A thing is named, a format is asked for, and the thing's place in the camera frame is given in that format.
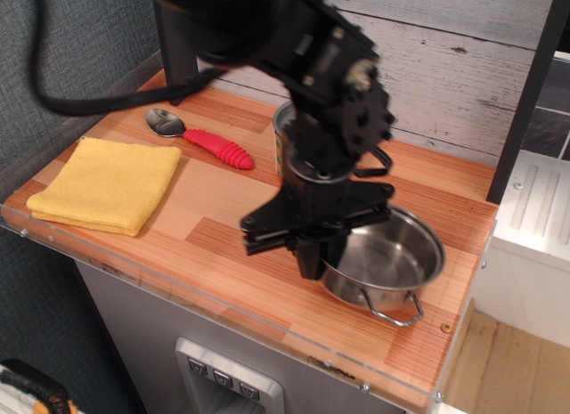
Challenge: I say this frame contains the dark grey right post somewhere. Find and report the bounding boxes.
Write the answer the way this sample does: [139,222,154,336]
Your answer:
[486,0,569,205]

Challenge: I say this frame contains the black braided cable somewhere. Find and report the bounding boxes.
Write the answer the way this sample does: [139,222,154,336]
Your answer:
[28,0,228,118]

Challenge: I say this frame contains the silver dispenser panel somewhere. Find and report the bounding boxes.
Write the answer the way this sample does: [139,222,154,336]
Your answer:
[175,337,286,413]

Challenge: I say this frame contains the clear acrylic edge guard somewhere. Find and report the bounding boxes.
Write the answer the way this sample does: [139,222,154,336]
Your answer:
[1,206,443,413]

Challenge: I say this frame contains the white toy sink unit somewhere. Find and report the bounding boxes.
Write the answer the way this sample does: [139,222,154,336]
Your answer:
[470,51,570,349]

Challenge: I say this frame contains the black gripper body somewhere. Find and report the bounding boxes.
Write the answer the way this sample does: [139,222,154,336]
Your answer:
[241,160,395,255]

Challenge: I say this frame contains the orange object bottom left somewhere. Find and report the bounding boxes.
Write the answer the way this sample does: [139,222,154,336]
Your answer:
[32,395,79,414]

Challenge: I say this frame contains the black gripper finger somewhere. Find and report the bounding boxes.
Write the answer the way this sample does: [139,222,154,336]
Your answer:
[327,230,352,268]
[294,238,328,280]

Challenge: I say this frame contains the dark grey post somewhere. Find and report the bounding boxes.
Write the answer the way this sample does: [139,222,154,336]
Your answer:
[153,1,199,86]
[486,0,569,205]

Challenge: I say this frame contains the spoon with red handle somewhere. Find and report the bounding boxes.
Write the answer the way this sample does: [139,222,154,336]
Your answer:
[145,108,255,170]

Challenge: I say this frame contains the grey toy fridge cabinet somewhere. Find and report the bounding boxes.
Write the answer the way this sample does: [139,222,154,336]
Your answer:
[77,261,401,413]

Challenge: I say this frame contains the peas and carrots toy can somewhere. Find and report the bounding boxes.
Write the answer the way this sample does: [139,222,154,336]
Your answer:
[273,101,297,178]

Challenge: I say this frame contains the stainless steel pot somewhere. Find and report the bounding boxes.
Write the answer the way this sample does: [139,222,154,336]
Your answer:
[320,206,445,328]

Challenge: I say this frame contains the yellow folded cloth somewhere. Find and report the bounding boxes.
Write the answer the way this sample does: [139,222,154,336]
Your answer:
[27,137,182,236]

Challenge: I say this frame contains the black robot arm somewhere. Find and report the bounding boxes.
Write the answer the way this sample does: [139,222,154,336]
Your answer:
[158,0,394,280]

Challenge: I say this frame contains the dark grey left post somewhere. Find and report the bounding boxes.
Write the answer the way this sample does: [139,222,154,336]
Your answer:
[153,1,199,86]

